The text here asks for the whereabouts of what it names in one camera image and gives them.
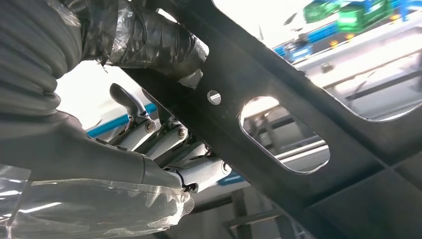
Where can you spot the green plastic crate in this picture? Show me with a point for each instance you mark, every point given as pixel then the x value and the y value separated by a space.
pixel 362 18
pixel 321 11

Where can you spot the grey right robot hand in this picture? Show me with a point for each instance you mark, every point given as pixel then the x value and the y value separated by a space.
pixel 66 155

